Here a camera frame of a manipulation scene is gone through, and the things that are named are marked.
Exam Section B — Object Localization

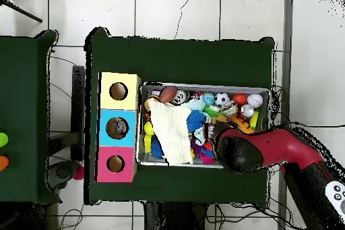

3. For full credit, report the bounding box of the cream knitted cloth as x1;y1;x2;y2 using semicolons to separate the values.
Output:
146;97;193;166

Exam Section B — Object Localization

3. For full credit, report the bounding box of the wooden box with three holes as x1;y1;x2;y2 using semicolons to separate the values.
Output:
94;71;142;183

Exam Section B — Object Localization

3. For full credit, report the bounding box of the shallow clear mesh bin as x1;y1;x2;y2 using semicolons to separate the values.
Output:
135;81;272;171

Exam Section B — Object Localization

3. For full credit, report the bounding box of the brown toy football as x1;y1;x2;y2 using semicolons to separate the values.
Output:
158;86;179;103

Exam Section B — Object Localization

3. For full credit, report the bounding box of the large blue spiky ball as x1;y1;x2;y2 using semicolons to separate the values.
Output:
186;110;207;134

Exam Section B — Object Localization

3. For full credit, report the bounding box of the teal knitted cloth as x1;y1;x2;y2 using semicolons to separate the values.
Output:
188;95;214;146

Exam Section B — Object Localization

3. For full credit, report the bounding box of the small blue spiky ball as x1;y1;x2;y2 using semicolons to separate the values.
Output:
150;136;164;159

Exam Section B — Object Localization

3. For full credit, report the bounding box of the green spiky ball with eyes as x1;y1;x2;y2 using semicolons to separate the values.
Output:
203;105;222;117

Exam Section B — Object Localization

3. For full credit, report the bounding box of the black and white soccer ball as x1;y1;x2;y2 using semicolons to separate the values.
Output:
214;92;230;107

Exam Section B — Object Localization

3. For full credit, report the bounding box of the dark green table cloth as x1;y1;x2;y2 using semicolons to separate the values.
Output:
84;26;276;209
0;30;61;204

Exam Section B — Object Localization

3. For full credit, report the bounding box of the smooth orange ball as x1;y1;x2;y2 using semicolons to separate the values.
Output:
232;92;248;107

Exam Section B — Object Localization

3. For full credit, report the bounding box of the white baseball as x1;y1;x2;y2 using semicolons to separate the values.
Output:
247;92;264;109

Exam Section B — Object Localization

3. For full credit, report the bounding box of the black upright panel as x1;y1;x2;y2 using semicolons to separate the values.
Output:
71;65;86;162

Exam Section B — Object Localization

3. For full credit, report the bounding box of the red ball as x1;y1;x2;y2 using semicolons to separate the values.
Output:
71;165;85;181

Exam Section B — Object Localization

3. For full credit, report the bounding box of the grey rounded object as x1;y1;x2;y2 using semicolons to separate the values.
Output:
46;160;80;191

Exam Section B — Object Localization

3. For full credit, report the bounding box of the black rod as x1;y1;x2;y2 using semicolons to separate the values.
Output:
0;0;43;24

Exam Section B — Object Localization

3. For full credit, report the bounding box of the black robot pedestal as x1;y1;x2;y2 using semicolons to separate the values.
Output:
144;201;208;230

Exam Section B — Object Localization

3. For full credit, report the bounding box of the black cable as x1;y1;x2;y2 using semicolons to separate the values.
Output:
273;121;345;131

